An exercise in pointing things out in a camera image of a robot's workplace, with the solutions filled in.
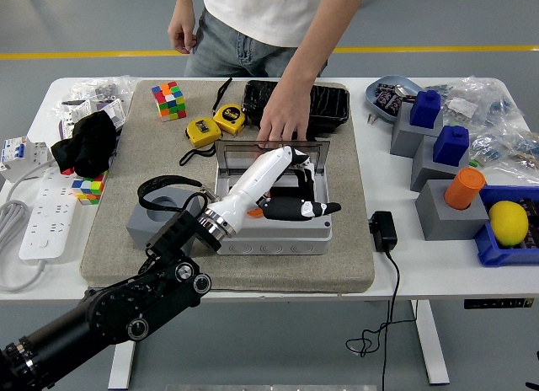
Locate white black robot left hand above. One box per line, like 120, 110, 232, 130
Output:
205, 145, 342, 236

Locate person's left hand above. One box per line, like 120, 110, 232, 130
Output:
256, 83, 315, 142

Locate person's right hand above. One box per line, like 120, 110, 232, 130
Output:
167, 15, 198, 55

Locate grey electrical box clear lid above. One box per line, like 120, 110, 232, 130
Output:
209, 140, 334, 256

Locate blue block battery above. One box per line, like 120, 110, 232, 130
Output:
432, 126, 470, 166
409, 89, 442, 129

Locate black plastic tray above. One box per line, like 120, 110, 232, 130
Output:
241, 79, 351, 135

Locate yellow tape measure 5m print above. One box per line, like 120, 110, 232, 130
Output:
211, 77, 248, 136

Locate colourful puzzle cube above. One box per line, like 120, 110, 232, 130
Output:
70, 170, 109, 206
151, 80, 188, 123

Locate yellow tape measure dark sticker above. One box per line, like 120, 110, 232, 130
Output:
179, 117, 223, 167

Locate person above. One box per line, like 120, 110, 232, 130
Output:
184, 0, 334, 78

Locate black table control panel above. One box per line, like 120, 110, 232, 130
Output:
463, 297, 535, 310

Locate grey-brown mat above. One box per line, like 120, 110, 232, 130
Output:
79, 78, 376, 294

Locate clear bag of screws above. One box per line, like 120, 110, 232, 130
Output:
67, 75, 138, 104

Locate large dark printed packet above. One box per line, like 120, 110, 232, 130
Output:
373, 90, 404, 114

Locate white purple printed card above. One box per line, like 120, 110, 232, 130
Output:
90, 99, 127, 129

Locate white table leg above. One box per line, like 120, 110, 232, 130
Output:
410, 300, 451, 386
107, 303, 142, 390

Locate silver brown metal piece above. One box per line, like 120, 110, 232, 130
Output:
394, 83, 418, 102

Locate grey block holder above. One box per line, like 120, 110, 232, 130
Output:
389, 102, 445, 159
414, 179, 491, 242
410, 134, 471, 193

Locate grey block with round hole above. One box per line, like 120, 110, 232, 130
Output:
125, 185, 203, 251

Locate blue-grey dish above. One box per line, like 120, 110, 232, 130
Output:
365, 74, 426, 123

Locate clear bag white parts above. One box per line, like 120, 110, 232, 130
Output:
52, 98, 93, 139

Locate black power adapter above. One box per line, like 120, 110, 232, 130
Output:
368, 211, 398, 254

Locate blue plastic bin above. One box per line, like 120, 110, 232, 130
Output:
472, 185, 539, 268

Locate black cloth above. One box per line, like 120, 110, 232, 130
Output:
50, 110, 119, 179

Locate yellow lemon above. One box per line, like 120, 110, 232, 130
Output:
488, 200, 530, 247

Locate dark packets pile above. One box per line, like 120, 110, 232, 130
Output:
518, 198, 539, 249

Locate clear bag blue parts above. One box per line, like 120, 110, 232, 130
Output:
424, 75, 526, 131

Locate white circuit breaker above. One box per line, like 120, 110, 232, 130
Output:
0, 136, 54, 184

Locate white power strip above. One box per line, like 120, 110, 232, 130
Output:
19, 167, 82, 262

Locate clear bag mixed parts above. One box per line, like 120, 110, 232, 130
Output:
467, 125, 539, 182

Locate black adapter cord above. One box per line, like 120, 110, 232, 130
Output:
345, 250, 420, 391

